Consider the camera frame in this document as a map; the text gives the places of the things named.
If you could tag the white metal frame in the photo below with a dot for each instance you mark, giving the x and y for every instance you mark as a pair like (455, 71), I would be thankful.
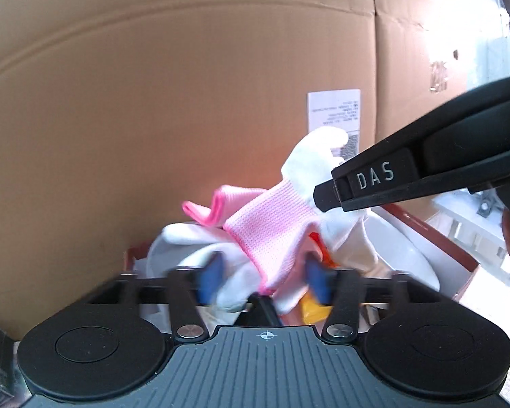
(463, 229)

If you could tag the clear plastic containers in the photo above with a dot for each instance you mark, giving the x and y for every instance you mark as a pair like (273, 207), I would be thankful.
(403, 246)

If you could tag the white shipping label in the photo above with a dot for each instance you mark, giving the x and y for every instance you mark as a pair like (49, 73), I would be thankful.
(333, 110)

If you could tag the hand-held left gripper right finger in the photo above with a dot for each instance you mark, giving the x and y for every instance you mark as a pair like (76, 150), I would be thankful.
(321, 280)

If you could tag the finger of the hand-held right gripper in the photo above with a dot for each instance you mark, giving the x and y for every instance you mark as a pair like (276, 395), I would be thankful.
(442, 161)

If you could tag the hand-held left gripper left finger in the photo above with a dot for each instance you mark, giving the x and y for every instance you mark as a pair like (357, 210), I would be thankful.
(208, 278)

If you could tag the brown cardboard box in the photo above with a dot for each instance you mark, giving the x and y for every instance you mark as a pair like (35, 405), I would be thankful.
(446, 246)

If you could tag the cardboard panel with black print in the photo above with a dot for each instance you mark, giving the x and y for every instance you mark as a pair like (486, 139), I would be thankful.
(420, 51)

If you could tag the yellow bottle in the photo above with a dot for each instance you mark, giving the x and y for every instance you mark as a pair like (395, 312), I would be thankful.
(313, 310)

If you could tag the large cardboard panel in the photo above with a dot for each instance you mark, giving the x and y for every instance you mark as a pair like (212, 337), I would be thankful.
(153, 93)

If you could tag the white glove with pink cuff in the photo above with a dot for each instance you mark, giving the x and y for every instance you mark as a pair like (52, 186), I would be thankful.
(182, 242)
(276, 225)

